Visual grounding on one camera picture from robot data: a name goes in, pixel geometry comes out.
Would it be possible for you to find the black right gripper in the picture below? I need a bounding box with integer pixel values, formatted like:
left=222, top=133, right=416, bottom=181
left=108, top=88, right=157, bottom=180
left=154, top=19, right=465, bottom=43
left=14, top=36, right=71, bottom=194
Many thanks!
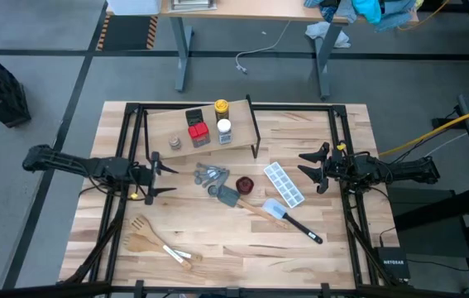
left=297, top=142, right=367, bottom=195

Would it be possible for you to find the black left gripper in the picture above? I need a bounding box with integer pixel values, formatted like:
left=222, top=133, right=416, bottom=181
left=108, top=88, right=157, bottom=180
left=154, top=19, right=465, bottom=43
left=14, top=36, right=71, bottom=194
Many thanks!
left=128, top=151, right=179, bottom=207

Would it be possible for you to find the red smoked paprika tin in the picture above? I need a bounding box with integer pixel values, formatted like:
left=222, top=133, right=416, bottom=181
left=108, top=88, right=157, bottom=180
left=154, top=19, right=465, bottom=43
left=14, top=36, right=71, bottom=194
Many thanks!
left=187, top=121, right=212, bottom=149

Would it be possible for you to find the white-lid bagel sesame jar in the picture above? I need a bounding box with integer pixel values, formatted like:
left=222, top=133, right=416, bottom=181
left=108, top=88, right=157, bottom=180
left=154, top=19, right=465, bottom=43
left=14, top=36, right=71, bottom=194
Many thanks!
left=216, top=118, right=233, bottom=146

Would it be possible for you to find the yellow-lid spice jar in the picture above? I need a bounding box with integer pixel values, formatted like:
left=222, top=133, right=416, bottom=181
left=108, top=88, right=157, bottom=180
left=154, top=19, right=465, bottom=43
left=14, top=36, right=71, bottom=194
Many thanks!
left=213, top=99, right=231, bottom=122

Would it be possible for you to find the wooden shelf with black legs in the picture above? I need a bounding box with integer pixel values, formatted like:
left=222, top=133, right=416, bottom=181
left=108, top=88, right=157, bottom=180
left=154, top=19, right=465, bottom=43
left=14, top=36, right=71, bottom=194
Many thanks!
left=143, top=94, right=262, bottom=161

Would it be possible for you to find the white ice cube tray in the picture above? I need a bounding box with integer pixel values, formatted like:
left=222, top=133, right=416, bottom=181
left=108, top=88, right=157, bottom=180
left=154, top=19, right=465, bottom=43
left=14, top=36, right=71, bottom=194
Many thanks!
left=263, top=161, right=306, bottom=209

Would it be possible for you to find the grey measuring spoon set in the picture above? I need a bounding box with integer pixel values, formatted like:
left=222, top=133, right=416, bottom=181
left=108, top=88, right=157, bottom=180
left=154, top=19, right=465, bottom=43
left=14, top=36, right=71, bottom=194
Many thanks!
left=194, top=162, right=231, bottom=188

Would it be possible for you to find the slotted wooden spatula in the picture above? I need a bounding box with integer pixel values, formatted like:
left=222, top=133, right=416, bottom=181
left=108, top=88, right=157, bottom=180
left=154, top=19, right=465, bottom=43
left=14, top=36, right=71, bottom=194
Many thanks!
left=129, top=214, right=194, bottom=272

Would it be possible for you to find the wooden spoon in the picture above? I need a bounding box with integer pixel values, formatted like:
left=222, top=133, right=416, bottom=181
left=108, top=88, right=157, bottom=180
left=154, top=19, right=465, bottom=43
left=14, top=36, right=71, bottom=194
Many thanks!
left=125, top=233, right=204, bottom=263

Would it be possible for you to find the red apple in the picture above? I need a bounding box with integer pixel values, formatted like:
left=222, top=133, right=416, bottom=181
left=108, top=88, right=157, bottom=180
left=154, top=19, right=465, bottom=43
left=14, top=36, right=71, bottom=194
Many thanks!
left=235, top=175, right=256, bottom=195

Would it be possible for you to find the black Netgear router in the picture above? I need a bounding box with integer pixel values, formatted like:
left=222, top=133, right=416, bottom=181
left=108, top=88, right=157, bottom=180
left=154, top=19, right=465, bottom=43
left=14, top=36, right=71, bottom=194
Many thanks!
left=373, top=246, right=412, bottom=282

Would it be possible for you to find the white cloth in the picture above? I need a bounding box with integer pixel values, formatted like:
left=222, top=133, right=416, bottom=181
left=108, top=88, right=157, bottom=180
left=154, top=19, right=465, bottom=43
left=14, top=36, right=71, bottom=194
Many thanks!
left=304, top=21, right=352, bottom=50

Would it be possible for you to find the black yellow hazard mat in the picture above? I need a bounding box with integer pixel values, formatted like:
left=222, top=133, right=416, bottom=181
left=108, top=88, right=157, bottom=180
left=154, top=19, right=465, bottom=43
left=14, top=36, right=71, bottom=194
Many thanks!
left=96, top=14, right=160, bottom=51

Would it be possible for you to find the blue plaid cloth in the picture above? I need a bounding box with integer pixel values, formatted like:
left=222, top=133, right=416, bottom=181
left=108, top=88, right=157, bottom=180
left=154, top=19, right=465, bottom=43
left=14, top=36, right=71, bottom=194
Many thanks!
left=304, top=0, right=357, bottom=24

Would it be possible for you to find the teal cloth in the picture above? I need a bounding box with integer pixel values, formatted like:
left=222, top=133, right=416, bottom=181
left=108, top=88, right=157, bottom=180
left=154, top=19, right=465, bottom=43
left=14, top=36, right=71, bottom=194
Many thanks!
left=352, top=0, right=384, bottom=25

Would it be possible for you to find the wooden desk with grey legs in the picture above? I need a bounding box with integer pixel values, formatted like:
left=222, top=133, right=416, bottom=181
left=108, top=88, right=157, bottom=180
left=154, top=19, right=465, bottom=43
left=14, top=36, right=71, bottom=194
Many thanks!
left=105, top=0, right=421, bottom=100

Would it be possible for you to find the dark grey-blue cloth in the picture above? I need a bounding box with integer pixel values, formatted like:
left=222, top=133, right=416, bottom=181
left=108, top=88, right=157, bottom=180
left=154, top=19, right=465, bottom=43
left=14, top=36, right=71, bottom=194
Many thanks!
left=374, top=0, right=419, bottom=32

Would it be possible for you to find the white storage bin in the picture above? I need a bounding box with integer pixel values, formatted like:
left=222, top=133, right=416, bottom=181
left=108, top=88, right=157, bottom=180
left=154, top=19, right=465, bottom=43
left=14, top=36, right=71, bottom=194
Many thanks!
left=105, top=0, right=163, bottom=17

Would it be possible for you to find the stack of papers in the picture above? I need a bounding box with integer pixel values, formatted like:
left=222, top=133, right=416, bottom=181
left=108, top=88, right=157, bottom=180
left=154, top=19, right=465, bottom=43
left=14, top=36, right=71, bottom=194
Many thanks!
left=170, top=0, right=218, bottom=12

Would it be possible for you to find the black crate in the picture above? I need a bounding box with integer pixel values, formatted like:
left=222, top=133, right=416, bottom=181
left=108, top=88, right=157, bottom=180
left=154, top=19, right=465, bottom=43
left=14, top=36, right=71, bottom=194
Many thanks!
left=0, top=44, right=32, bottom=128

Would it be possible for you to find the black aluminium rig frame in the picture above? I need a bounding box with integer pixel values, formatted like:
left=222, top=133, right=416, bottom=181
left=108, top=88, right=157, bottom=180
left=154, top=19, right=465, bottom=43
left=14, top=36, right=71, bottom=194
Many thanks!
left=58, top=101, right=415, bottom=298

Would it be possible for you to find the pale blue spatula black handle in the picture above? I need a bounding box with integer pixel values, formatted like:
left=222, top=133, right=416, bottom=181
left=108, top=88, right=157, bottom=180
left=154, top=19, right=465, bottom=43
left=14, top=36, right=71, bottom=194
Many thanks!
left=261, top=198, right=324, bottom=245

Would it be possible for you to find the grey spatula with wooden handle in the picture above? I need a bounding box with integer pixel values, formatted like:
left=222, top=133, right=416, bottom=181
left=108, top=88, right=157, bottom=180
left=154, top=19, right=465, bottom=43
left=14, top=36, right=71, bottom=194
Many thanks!
left=216, top=185, right=290, bottom=230

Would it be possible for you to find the thick yellow cable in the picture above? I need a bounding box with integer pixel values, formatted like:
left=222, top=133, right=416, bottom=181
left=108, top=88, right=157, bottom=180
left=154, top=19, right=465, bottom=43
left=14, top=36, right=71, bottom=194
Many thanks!
left=378, top=100, right=469, bottom=157

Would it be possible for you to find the white cable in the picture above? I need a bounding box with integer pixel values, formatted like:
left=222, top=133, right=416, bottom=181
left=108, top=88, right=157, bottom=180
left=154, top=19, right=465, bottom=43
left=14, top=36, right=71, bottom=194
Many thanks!
left=235, top=20, right=292, bottom=75

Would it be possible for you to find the thin yellow cable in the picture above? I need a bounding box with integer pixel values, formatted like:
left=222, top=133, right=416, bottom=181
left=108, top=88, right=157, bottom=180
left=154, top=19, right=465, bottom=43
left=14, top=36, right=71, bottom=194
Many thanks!
left=397, top=0, right=452, bottom=32

